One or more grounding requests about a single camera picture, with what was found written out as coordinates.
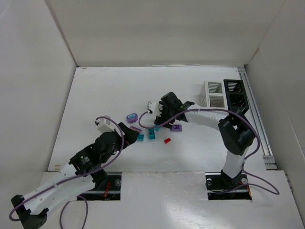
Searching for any purple square lego brick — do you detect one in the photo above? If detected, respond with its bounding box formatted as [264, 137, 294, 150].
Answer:
[171, 125, 183, 133]

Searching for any aluminium rail right edge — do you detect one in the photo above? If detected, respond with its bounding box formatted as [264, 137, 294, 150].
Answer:
[237, 67, 273, 156]

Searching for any black slatted container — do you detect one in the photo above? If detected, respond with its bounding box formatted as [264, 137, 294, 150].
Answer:
[224, 79, 249, 114]

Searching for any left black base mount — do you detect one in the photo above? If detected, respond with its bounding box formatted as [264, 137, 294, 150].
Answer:
[81, 172, 122, 201]

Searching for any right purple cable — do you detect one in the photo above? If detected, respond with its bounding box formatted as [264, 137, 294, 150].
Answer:
[138, 108, 280, 196]

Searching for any purple round lego piece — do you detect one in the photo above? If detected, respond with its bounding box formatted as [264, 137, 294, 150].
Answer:
[126, 113, 138, 124]

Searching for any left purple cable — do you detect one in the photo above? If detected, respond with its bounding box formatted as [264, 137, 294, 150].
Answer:
[9, 115, 126, 229]

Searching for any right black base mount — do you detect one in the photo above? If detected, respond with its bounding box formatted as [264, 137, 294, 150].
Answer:
[205, 172, 252, 200]

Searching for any teal two-by-three lego brick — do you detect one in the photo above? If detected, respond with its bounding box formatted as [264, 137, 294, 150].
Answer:
[137, 134, 144, 142]

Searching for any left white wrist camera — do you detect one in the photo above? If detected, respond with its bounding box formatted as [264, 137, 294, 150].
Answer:
[94, 118, 115, 134]

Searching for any teal tall lego brick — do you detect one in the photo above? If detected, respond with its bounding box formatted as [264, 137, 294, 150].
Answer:
[148, 129, 156, 140]

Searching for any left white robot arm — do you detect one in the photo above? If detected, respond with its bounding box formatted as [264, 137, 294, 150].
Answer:
[11, 123, 139, 229]

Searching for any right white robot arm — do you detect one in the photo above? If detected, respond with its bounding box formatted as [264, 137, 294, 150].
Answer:
[154, 92, 255, 190]

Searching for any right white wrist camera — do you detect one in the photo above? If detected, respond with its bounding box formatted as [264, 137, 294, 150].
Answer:
[146, 101, 159, 114]

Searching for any small red lego brick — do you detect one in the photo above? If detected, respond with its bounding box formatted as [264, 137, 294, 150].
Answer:
[164, 138, 171, 144]

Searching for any purple cable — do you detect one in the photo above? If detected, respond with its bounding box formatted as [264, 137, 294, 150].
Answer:
[9, 115, 126, 229]
[138, 108, 280, 196]

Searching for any purple orange flat lego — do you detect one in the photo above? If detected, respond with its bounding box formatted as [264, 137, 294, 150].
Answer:
[130, 126, 142, 133]

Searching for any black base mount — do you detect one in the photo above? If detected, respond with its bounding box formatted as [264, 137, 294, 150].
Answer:
[81, 172, 122, 201]
[205, 172, 252, 200]

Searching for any small teal lego brick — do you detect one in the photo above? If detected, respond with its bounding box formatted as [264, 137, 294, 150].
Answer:
[154, 125, 160, 132]

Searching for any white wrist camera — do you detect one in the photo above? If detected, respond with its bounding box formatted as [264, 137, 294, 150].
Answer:
[146, 101, 159, 114]
[94, 118, 115, 134]

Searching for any white slatted container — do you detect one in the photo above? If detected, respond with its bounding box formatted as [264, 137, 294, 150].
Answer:
[199, 81, 228, 109]

